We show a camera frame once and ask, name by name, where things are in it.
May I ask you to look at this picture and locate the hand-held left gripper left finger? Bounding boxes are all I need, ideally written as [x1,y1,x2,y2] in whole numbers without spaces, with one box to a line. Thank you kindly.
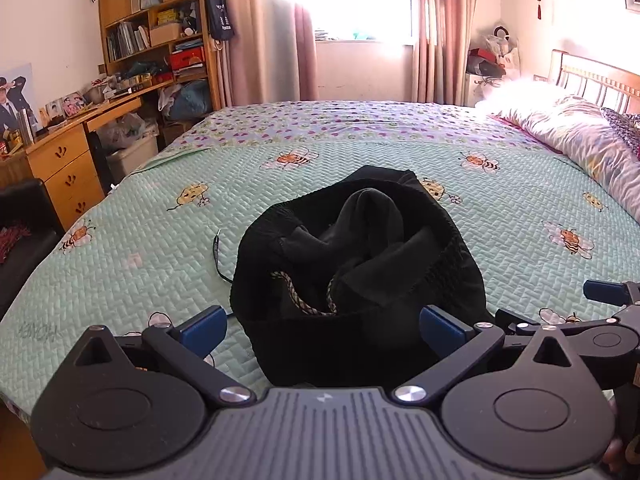
[74,305,256,408]

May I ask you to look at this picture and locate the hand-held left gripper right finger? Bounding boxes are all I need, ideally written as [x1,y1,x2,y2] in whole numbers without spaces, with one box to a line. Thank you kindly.
[391,305,572,407]

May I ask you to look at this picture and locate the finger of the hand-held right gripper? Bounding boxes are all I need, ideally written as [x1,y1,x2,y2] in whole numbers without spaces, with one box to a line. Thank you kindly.
[583,280,640,311]
[494,308,591,342]

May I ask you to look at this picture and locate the black pants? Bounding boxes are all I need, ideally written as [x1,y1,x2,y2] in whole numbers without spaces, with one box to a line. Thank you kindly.
[212,165,493,388]

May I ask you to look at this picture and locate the green bee-print quilt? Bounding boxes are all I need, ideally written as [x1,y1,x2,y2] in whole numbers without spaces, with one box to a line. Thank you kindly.
[0,100,640,411]

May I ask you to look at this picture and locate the black white patterned pillow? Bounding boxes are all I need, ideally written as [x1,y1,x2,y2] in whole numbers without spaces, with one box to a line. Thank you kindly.
[600,107,640,156]

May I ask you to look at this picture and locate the floral duvet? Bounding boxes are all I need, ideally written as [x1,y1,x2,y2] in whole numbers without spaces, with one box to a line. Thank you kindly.
[475,80,640,221]

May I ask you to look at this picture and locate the white storage bin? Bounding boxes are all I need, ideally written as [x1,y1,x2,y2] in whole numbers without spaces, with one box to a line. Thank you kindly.
[102,135,161,186]

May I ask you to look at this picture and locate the red striped cloth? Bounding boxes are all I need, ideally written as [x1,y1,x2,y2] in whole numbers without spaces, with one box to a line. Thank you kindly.
[0,225,33,266]

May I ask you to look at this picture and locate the wooden headboard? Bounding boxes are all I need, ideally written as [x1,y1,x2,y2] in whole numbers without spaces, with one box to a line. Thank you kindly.
[547,49,640,116]

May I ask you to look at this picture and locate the black sofa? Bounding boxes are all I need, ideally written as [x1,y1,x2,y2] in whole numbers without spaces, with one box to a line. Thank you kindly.
[0,178,66,321]

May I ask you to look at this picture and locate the blue plastic bag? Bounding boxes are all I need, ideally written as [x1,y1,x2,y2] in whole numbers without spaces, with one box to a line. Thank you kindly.
[170,80,213,121]

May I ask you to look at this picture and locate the wooden desk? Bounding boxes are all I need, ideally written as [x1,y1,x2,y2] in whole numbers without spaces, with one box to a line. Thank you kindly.
[0,80,176,233]

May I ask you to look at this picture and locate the pile of bags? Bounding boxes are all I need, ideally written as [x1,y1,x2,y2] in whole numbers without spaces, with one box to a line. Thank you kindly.
[465,20,522,103]

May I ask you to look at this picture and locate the pink curtain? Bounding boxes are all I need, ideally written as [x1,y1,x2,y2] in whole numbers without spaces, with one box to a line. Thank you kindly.
[220,0,321,107]
[410,0,476,107]

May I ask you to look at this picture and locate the navy hanging bag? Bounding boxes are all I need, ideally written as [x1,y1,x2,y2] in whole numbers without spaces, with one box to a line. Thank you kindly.
[204,0,236,43]

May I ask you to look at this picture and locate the window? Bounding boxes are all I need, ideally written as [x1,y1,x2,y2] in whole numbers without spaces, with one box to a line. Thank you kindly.
[272,0,418,43]

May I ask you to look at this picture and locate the wall poster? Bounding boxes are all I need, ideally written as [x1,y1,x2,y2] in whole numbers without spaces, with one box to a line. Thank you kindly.
[0,62,41,133]

